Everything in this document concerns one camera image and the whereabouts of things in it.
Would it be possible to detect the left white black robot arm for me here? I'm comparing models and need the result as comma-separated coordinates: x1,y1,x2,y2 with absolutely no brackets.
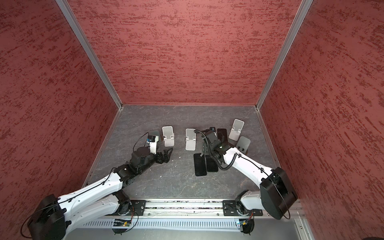
24,147,173,240

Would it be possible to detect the purple case phone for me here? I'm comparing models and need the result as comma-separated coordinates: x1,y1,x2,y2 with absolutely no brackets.
194,154,207,177

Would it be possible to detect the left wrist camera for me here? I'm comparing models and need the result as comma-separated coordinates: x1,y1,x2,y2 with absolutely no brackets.
147,135,157,155

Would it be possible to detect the white slotted cable duct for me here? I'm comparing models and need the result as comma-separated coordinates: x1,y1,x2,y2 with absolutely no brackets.
81,218,240,232

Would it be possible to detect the black phone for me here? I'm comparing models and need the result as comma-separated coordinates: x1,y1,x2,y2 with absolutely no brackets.
217,129,228,143
205,155,219,173

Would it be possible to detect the left corner aluminium post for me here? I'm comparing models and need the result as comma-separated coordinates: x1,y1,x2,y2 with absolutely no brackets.
56,0,123,111

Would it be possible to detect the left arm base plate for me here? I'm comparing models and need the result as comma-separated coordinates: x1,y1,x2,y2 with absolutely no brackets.
127,200,147,217

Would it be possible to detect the right corner aluminium post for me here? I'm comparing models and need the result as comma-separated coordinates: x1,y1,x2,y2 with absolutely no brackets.
256,0,313,111

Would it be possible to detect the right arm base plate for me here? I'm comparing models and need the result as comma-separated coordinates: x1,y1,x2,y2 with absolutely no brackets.
222,200,264,217

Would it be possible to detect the corner aluminium post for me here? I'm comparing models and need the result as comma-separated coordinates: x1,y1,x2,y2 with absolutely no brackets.
256,0,313,111
56,0,123,111

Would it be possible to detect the white phone stand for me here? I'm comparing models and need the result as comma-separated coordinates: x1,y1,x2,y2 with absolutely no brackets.
229,119,245,142
186,129,197,151
162,126,175,148

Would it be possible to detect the aluminium frame rail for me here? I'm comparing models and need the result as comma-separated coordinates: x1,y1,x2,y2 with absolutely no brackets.
132,198,227,219

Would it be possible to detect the white phone stand front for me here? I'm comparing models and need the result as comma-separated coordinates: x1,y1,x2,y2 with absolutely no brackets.
162,126,175,148

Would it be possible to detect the grey stand wooden base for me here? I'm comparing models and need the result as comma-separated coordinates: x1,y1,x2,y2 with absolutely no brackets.
236,136,251,155

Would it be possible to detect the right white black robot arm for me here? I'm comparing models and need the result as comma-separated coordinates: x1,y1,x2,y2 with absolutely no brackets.
195,130,298,220

